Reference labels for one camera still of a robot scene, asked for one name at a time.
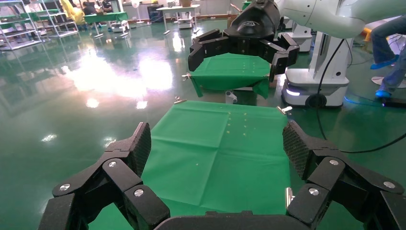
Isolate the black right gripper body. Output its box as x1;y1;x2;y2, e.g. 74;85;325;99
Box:
223;0;282;57

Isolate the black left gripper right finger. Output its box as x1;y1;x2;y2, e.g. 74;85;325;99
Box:
282;120;406;230

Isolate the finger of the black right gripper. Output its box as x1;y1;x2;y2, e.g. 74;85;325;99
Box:
258;33;300;82
188;29;231;72

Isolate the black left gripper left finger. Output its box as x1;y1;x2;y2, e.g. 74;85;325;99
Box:
38;122;171;230

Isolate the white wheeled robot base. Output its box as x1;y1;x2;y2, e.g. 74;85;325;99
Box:
279;16;314;53
282;31;351;108

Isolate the white low mobile robot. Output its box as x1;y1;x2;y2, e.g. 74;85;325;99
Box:
110;20;131;34
177;17;195;30

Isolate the green cloth covered table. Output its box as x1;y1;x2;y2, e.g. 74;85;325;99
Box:
190;52;272;100

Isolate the white folding table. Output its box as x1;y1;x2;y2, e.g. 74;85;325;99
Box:
156;3;201;35

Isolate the black cabinet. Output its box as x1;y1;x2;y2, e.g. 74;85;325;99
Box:
147;4;165;23

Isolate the green cloth with yellow marks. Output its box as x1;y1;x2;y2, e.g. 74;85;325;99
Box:
90;100;294;230

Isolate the white round floor base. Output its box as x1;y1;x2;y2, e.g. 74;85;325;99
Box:
371;75;406;90

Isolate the long green covered table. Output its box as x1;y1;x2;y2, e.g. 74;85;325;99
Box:
84;12;129;34

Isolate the person in blue jeans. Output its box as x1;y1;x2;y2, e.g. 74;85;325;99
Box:
369;14;406;100

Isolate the person in black clothes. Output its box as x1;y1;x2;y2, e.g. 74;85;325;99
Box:
81;0;100;16

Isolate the person in yellow suit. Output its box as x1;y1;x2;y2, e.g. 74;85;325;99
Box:
60;0;86;31

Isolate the metal shelving rack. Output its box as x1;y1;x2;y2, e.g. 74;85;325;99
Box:
0;0;43;51
30;0;80;39

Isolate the black floor cable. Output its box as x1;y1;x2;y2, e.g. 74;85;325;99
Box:
316;38;406;155

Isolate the white table leg bracket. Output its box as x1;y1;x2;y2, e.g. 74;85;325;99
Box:
224;90;238;105

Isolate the white pedestal fan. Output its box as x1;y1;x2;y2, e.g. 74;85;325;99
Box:
131;0;145;25

